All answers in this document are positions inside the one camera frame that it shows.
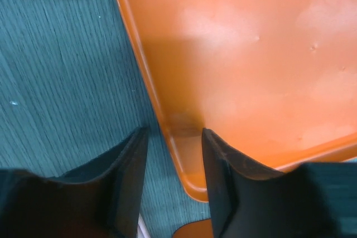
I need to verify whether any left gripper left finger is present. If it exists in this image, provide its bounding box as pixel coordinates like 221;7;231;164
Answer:
1;128;148;237

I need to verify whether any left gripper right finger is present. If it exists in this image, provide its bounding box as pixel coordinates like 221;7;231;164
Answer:
201;128;356;237

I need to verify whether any orange box lid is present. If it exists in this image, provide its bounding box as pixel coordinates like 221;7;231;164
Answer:
117;0;356;202

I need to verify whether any orange chocolate box tray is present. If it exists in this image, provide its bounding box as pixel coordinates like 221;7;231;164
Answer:
172;218;214;238

